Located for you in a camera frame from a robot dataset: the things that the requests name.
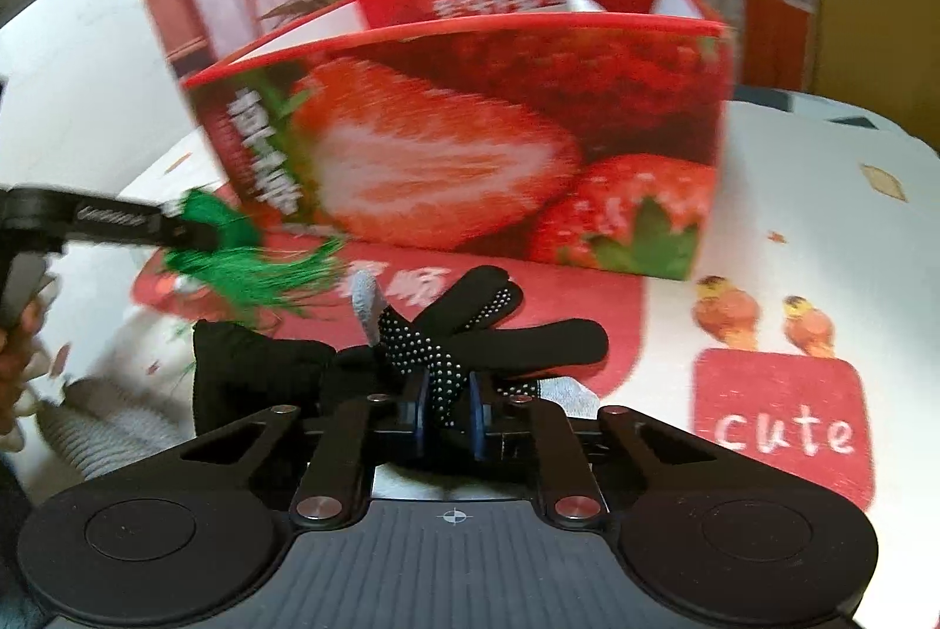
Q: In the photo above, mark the red strawberry print box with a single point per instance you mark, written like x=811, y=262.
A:
x=455, y=144

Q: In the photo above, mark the black cloth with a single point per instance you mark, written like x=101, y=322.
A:
x=250, y=372

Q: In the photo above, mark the white printed tablecloth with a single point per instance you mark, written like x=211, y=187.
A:
x=793, y=218

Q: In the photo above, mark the black dotted glove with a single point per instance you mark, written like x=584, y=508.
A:
x=433, y=350

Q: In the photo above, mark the person's left hand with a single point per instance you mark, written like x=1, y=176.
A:
x=18, y=365

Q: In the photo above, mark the grey striped cloth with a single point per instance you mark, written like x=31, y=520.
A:
x=110, y=431

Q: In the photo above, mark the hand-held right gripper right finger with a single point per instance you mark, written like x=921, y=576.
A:
x=476, y=416

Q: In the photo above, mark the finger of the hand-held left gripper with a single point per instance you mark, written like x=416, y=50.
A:
x=117, y=219

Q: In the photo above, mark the green tassel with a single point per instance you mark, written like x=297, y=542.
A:
x=220, y=276

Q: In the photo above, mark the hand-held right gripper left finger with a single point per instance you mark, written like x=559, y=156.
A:
x=422, y=412

